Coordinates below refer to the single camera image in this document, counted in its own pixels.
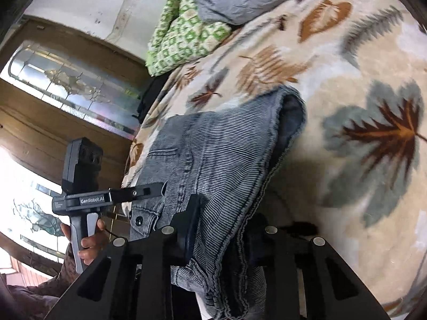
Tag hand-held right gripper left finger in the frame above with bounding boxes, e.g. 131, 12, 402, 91
45, 193, 202, 320

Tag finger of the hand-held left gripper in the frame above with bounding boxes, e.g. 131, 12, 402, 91
110, 183, 166, 205

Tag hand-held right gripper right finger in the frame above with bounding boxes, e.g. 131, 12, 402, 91
234, 213, 391, 320

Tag grey corduroy pants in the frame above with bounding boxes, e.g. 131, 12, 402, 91
128, 85, 307, 320

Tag person's left forearm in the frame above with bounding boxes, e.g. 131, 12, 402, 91
30, 243, 85, 300

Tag person's left hand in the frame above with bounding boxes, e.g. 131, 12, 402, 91
61, 219, 110, 266

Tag wooden wardrobe with glass panels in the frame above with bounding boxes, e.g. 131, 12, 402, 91
0, 15, 147, 274

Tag black cloth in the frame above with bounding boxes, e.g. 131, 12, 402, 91
135, 75, 171, 124

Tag green patterned cloth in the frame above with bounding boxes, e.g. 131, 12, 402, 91
146, 0, 232, 77

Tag leaf print blanket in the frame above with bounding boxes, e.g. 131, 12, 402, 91
120, 0, 427, 317

